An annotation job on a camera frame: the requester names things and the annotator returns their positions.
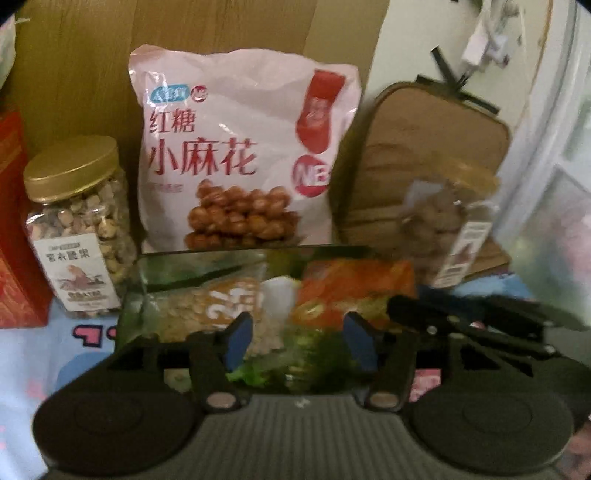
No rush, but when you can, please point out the black box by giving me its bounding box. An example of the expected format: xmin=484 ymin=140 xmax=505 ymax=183
xmin=117 ymin=247 xmax=419 ymax=395

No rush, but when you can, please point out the red gift box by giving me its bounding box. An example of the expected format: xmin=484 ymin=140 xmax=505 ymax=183
xmin=0 ymin=110 xmax=52 ymax=329

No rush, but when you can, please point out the half-empty nut jar gold lid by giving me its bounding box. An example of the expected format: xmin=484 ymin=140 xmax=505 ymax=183
xmin=396 ymin=154 xmax=502 ymax=290

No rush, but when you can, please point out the pink snack bag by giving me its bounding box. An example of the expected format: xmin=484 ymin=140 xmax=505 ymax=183
xmin=128 ymin=44 xmax=362 ymax=253

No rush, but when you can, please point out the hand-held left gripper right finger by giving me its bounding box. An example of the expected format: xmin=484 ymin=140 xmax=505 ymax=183
xmin=344 ymin=311 xmax=490 ymax=412

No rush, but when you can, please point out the orange snack packet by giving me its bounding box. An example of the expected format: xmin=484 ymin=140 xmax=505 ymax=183
xmin=294 ymin=260 xmax=416 ymax=326

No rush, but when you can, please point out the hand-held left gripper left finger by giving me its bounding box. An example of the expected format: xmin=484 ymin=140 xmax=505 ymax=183
xmin=108 ymin=311 xmax=254 ymax=412

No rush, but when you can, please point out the brown padded bag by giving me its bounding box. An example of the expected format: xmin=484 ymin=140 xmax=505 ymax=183
xmin=331 ymin=80 xmax=514 ymax=280

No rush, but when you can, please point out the full nut jar gold lid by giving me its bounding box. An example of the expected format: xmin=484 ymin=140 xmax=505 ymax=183
xmin=23 ymin=135 xmax=138 ymax=320

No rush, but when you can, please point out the blue pig-print blanket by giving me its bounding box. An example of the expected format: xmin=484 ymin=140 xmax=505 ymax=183
xmin=0 ymin=272 xmax=591 ymax=480

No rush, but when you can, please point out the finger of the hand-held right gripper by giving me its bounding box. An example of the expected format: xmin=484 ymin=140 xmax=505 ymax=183
xmin=387 ymin=295 xmax=588 ymax=332
xmin=425 ymin=323 xmax=563 ymax=360

